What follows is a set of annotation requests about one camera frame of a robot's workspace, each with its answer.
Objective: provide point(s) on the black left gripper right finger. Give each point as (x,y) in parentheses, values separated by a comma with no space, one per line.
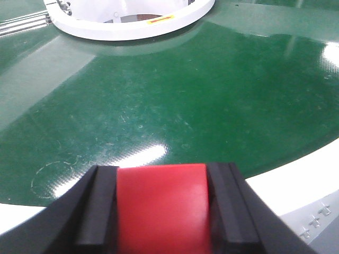
(240,221)

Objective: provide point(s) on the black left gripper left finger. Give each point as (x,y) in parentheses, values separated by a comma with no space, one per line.
(83,220)

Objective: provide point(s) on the red cube block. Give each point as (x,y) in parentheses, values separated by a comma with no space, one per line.
(163,209)

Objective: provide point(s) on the white inner ring hub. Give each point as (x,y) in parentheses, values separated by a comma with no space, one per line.
(124,20)

